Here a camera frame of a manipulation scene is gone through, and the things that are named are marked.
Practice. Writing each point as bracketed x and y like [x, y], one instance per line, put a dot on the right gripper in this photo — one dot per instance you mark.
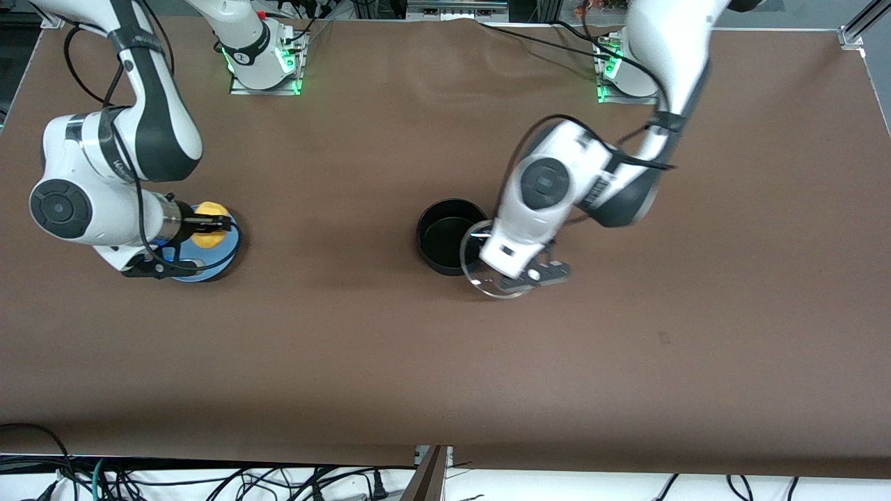
[186, 223]

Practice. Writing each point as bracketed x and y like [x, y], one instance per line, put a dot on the yellow potato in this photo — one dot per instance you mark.
[207, 241]

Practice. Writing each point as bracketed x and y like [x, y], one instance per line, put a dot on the glass lid with blue knob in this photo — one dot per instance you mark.
[475, 276]

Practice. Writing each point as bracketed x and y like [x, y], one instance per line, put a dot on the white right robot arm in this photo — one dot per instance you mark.
[160, 125]

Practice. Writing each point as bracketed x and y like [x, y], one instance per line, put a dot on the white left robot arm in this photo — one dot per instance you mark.
[546, 181]

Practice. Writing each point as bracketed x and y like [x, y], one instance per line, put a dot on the blue plate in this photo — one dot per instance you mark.
[227, 255]

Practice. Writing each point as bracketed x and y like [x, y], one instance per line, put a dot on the brown table cover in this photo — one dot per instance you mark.
[445, 362]

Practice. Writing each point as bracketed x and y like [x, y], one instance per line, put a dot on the orange background object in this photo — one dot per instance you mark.
[590, 7]

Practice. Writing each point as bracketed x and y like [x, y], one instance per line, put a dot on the black power plug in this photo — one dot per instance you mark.
[379, 487]

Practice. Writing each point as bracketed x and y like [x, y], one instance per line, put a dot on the aluminium corner profile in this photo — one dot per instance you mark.
[853, 35]

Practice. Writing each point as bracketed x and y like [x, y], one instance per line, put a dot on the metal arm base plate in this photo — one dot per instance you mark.
[278, 90]
[626, 99]

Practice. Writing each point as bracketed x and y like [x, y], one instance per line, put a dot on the aluminium post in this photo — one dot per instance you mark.
[428, 481]

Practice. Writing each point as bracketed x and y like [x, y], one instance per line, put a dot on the aluminium frame rail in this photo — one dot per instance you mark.
[456, 8]

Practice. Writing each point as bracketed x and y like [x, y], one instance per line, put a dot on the small metal corner bracket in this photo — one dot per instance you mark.
[50, 23]

